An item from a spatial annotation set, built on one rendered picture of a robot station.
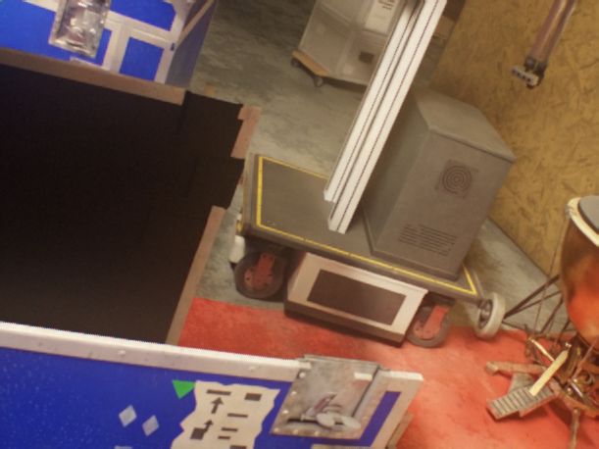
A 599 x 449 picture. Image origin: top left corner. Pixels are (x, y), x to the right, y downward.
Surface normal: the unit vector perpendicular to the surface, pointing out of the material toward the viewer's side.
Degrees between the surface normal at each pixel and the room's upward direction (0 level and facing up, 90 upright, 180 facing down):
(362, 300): 90
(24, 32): 90
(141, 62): 90
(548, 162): 90
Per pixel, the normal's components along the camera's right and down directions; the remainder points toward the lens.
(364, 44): 0.46, 0.54
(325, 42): -0.81, -0.07
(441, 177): 0.04, 0.45
